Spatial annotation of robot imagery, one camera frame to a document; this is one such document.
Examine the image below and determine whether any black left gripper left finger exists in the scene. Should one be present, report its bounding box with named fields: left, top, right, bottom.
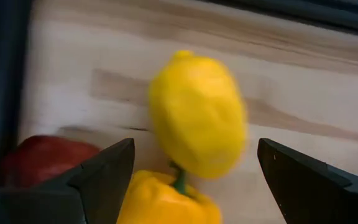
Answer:
left=0, top=138, right=135, bottom=224

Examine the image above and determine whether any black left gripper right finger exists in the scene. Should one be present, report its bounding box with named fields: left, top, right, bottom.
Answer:
left=257, top=138, right=358, bottom=224

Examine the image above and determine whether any dark red apple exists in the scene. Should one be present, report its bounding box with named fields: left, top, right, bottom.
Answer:
left=0, top=134, right=101, bottom=189

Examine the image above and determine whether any yellow bell pepper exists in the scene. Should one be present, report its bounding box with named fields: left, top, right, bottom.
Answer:
left=116, top=161, right=223, bottom=224

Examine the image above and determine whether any yellow lemon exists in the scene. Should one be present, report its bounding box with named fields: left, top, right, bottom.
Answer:
left=147, top=49, right=249, bottom=180

